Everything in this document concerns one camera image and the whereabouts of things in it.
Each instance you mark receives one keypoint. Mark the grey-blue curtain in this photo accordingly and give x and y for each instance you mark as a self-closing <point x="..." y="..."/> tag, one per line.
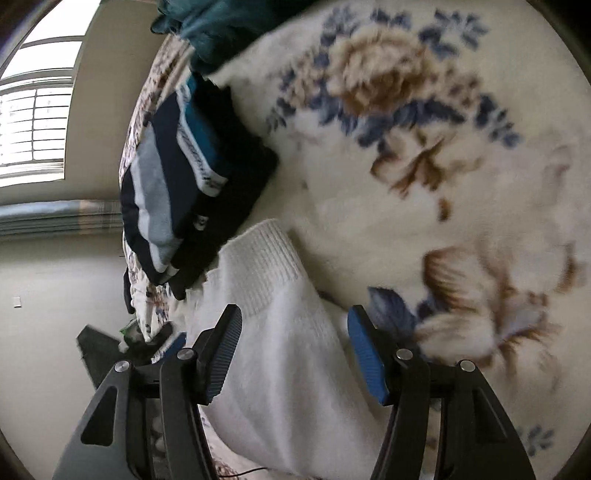
<point x="55" y="217"/>

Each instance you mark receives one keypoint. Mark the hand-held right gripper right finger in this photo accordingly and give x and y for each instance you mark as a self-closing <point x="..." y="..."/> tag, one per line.
<point x="367" y="355"/>

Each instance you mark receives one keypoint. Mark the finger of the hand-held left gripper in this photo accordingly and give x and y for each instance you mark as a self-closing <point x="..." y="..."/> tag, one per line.
<point x="174" y="345"/>

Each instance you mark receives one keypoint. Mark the barred window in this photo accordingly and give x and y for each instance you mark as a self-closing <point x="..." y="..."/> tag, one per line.
<point x="37" y="115"/>

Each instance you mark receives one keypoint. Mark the teal plush blanket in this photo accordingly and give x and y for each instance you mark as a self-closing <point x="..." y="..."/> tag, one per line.
<point x="221" y="27"/>

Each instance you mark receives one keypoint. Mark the white knit sweater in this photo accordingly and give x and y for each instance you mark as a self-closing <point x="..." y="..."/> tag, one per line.
<point x="286" y="369"/>

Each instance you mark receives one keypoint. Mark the floral bed blanket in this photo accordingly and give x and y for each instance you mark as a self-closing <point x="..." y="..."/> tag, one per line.
<point x="461" y="184"/>

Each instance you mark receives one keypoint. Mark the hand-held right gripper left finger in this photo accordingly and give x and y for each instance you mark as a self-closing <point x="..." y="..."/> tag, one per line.
<point x="224" y="350"/>

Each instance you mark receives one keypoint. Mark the navy striped folded shirt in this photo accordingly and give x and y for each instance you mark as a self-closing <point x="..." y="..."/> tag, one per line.
<point x="157" y="184"/>

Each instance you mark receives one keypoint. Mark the black folded garment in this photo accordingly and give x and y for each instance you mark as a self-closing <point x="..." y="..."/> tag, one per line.
<point x="231" y="198"/>

